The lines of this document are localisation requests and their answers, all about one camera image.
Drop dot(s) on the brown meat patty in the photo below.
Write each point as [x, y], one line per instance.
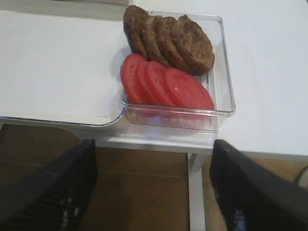
[134, 19]
[149, 40]
[165, 43]
[193, 45]

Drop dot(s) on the large white metal tray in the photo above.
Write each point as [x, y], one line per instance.
[80, 10]

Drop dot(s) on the clear patty tomato container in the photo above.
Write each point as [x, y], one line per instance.
[217, 82]

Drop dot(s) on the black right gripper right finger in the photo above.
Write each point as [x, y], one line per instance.
[252, 198]

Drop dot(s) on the red tomato slice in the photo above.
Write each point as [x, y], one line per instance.
[155, 79]
[186, 91]
[142, 74]
[129, 74]

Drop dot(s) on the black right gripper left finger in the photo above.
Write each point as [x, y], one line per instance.
[55, 197]

